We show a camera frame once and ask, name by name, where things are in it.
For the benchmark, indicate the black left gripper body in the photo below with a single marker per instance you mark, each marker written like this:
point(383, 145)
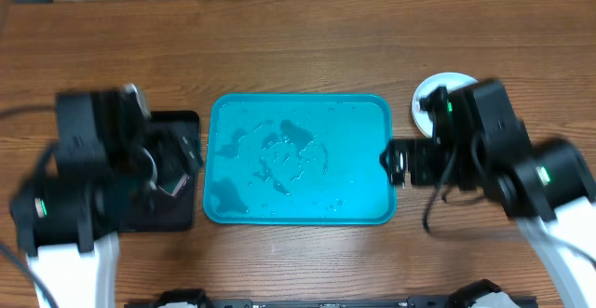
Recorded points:
point(170, 158)

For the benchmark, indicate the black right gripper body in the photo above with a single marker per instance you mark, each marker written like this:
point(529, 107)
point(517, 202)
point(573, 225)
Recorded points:
point(433, 161)

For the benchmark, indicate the teal serving tray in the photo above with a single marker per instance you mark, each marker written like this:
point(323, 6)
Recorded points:
point(298, 159)

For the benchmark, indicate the green pink sponge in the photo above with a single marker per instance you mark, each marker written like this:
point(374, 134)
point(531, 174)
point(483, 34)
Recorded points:
point(174, 187)

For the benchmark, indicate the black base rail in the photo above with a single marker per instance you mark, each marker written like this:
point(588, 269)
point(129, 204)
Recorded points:
point(483, 293)

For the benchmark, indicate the black water tray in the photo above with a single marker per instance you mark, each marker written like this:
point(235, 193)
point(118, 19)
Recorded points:
point(153, 211)

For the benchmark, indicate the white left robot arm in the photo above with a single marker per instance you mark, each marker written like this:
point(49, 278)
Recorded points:
point(91, 187)

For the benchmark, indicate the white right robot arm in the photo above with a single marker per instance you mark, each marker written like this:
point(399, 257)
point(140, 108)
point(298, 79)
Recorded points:
point(546, 189)

